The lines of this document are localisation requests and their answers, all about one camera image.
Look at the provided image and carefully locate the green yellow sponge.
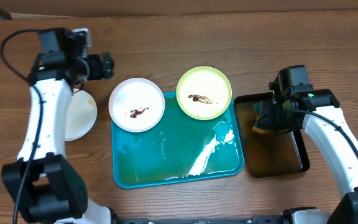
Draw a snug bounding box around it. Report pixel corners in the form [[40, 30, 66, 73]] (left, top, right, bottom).
[[252, 101, 275, 134]]

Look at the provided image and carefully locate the cream white plate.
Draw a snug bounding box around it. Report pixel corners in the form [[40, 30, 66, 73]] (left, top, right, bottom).
[[65, 88, 98, 141]]

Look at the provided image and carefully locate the white plate with sauce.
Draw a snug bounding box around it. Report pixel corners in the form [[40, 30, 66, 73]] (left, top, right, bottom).
[[108, 78, 165, 133]]

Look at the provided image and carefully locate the light green plate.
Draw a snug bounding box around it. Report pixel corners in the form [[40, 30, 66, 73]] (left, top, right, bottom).
[[176, 66, 232, 120]]

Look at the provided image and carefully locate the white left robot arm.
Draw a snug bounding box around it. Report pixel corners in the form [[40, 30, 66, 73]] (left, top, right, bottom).
[[1, 52, 117, 223]]

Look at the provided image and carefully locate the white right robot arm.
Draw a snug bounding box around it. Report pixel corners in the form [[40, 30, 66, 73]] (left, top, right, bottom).
[[253, 90, 358, 224]]

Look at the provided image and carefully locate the black water tray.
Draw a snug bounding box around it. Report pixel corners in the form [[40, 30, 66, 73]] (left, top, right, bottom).
[[234, 92, 310, 178]]

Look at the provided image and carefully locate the teal serving tray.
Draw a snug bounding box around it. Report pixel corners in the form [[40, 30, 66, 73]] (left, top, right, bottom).
[[111, 92, 245, 189]]

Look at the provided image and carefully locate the cardboard backdrop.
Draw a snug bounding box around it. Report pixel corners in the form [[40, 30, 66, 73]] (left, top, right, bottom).
[[0, 0, 358, 17]]

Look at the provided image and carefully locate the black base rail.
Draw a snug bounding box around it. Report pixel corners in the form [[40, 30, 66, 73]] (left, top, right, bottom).
[[112, 215, 290, 224]]

